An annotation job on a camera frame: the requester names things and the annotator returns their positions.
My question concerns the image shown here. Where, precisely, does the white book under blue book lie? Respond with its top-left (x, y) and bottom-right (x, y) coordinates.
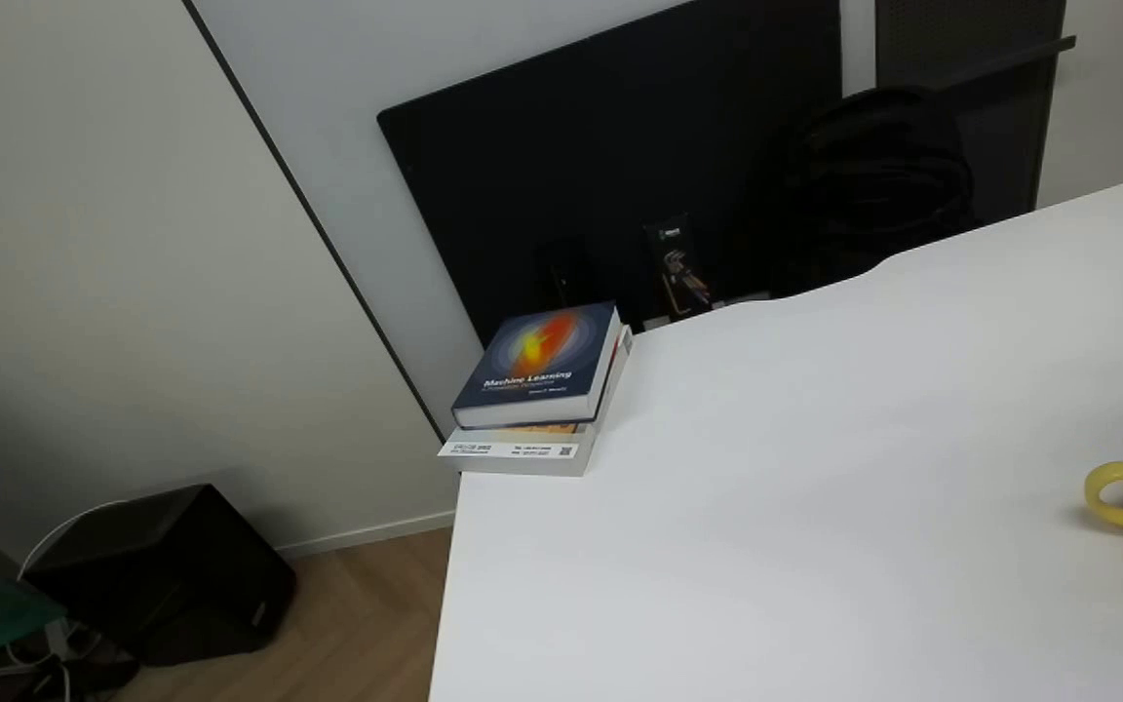
top-left (432, 327), bottom-right (636, 476)

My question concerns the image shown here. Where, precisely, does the black office chair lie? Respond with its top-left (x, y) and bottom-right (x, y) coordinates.
top-left (767, 35), bottom-right (1073, 297)

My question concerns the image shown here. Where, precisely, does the large black monitor panel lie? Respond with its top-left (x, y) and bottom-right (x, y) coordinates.
top-left (379, 0), bottom-right (843, 337)

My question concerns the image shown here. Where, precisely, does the blue book with orange cover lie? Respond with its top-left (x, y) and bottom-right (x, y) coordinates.
top-left (452, 303), bottom-right (623, 431)

